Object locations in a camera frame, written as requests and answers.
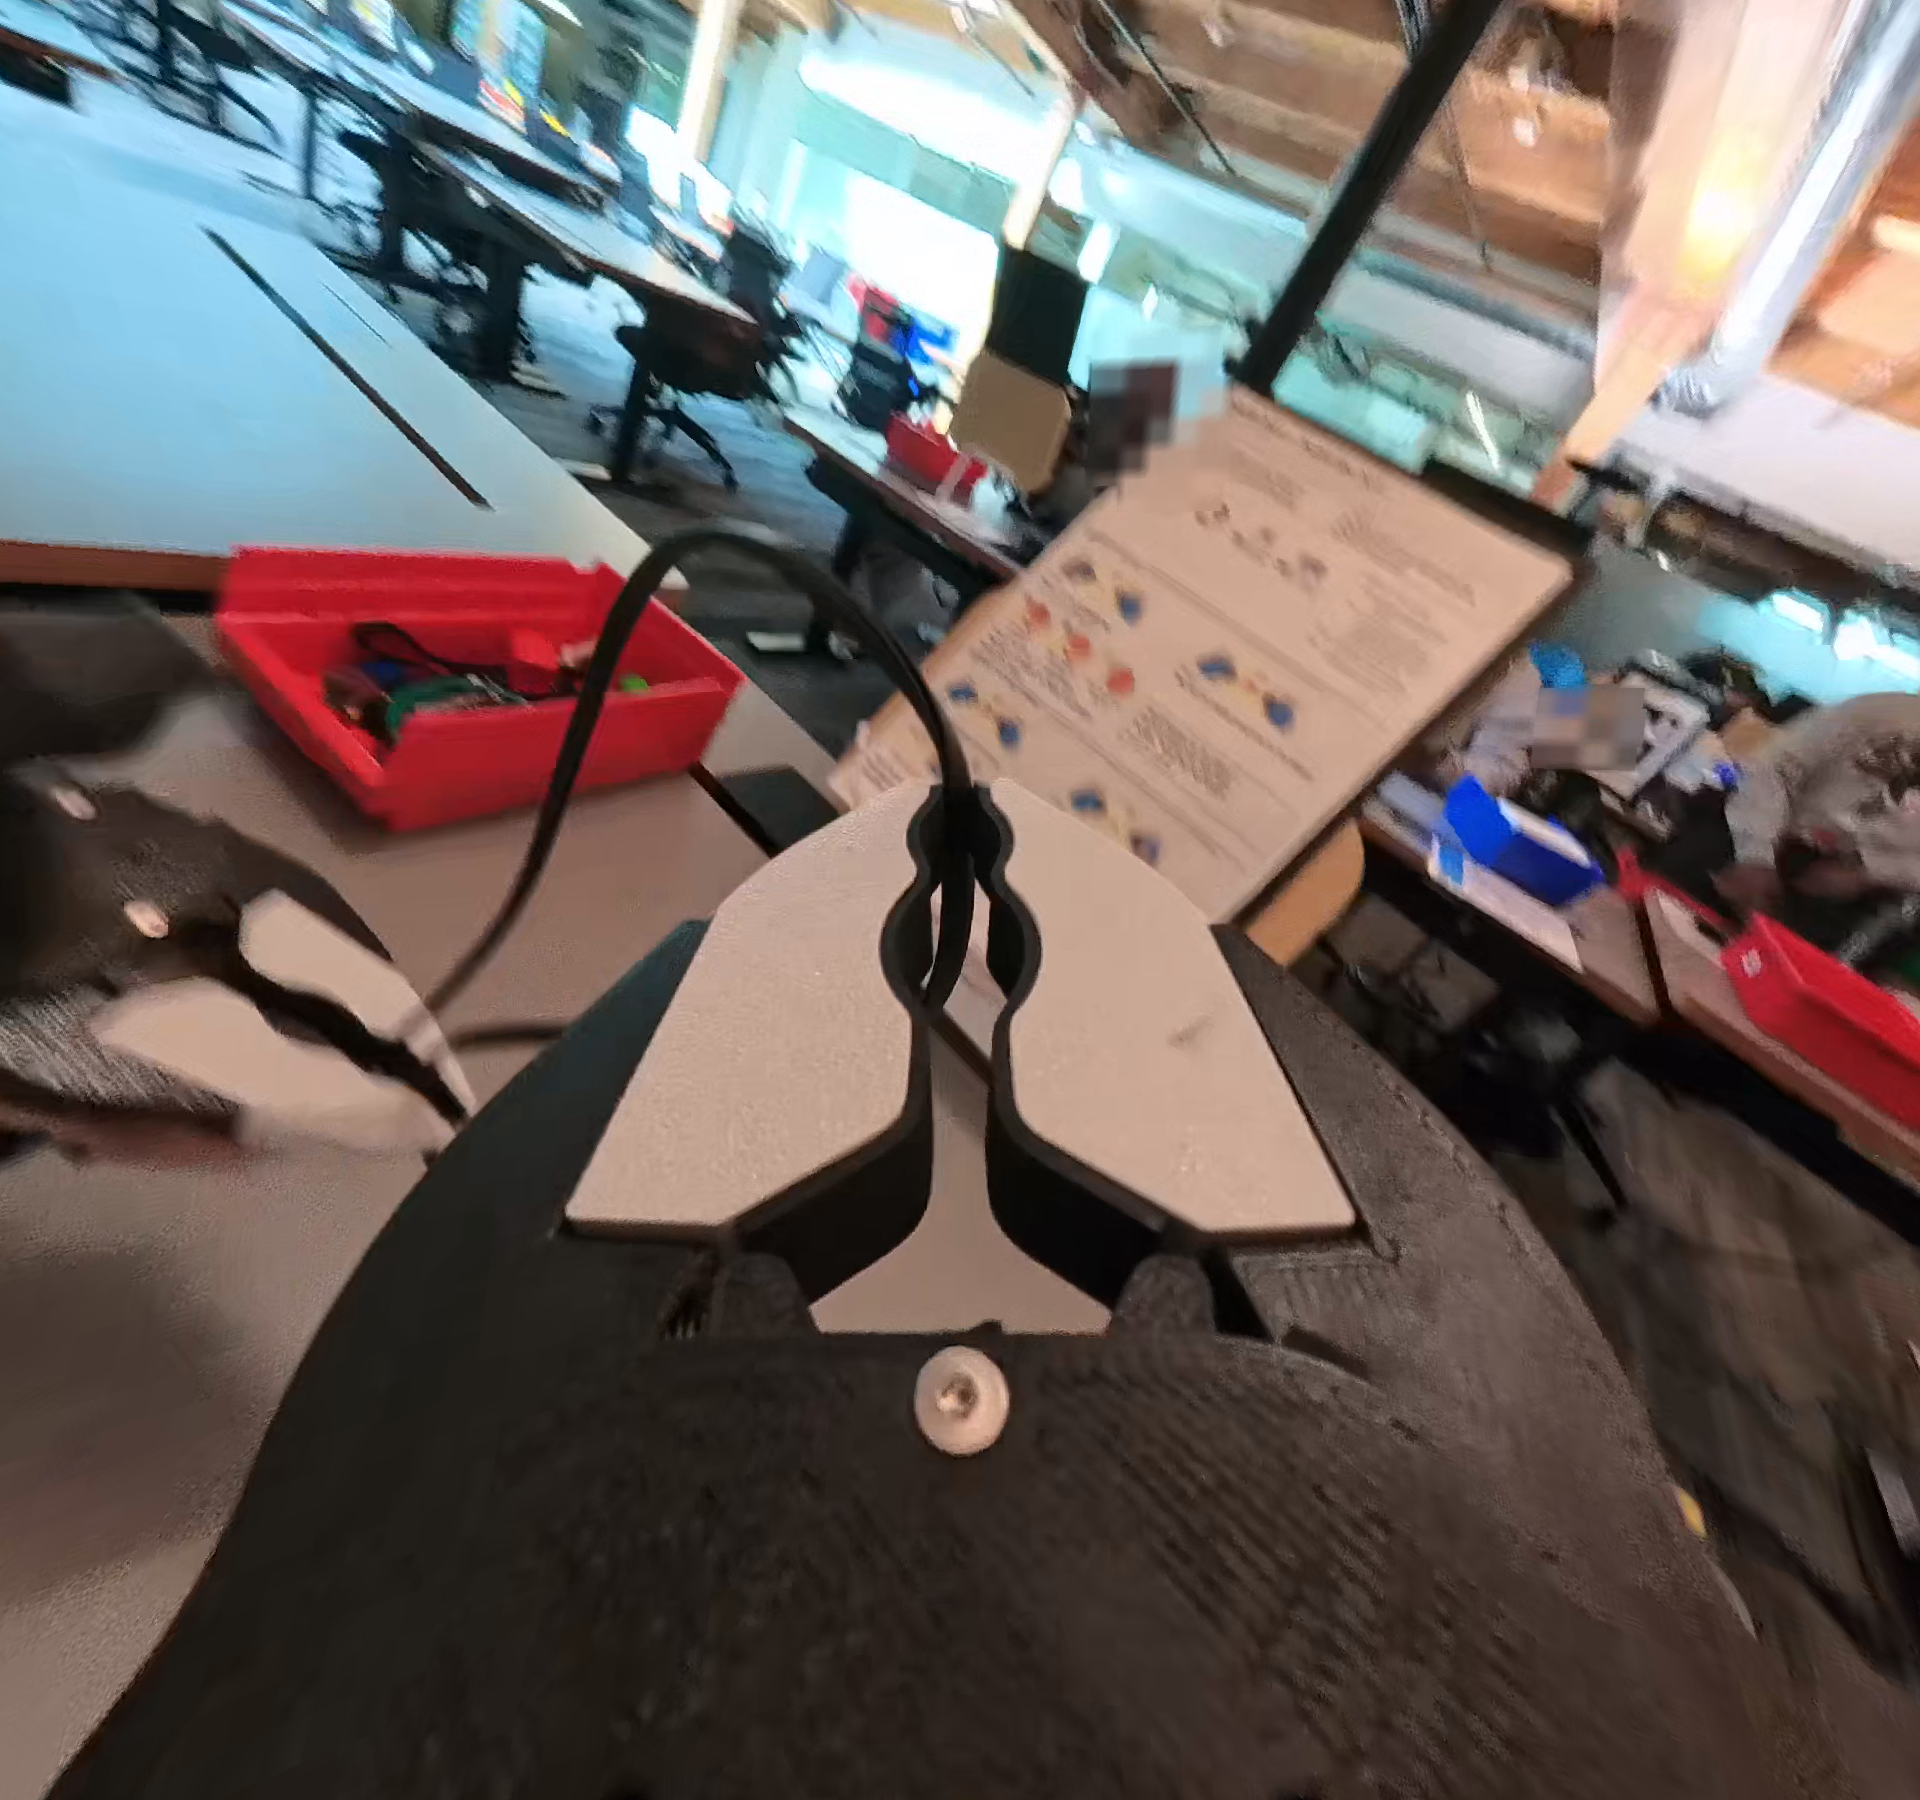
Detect black office chair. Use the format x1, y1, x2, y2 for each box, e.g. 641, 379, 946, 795
612, 280, 773, 489

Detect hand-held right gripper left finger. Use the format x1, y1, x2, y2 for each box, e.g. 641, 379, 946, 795
566, 782, 938, 1247

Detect blue plastic bin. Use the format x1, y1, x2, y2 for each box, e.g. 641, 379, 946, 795
1438, 771, 1613, 910

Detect instruction sheet board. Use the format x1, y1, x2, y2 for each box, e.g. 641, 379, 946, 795
832, 388, 1586, 935

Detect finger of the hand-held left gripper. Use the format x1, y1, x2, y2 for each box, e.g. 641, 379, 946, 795
234, 890, 480, 1127
0, 991, 248, 1147

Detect red plastic bin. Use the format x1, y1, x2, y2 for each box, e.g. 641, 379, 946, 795
214, 545, 746, 836
1720, 910, 1920, 1133

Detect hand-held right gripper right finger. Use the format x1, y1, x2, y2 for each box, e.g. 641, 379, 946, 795
986, 795, 1359, 1255

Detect black cable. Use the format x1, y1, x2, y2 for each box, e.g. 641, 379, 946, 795
416, 524, 1011, 1086

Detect black pole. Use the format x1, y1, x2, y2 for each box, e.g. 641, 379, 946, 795
1229, 0, 1583, 395

